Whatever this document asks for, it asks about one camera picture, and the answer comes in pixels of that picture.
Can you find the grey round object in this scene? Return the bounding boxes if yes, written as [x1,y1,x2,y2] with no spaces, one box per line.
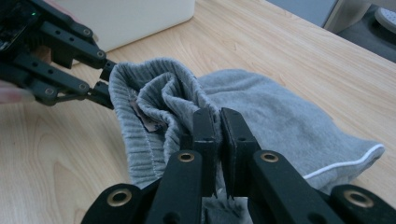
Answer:
[374,7,396,35]

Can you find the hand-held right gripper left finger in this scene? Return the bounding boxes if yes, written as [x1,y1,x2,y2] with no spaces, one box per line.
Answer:
[181,107,222,198]

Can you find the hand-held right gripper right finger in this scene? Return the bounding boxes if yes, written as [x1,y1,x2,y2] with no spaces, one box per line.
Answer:
[219,107,262,200]

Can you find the white plastic bin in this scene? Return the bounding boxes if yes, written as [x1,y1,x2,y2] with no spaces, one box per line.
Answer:
[49,0,196,66]

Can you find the grey shorts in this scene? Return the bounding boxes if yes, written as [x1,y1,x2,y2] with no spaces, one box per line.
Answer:
[107,56,387,224]

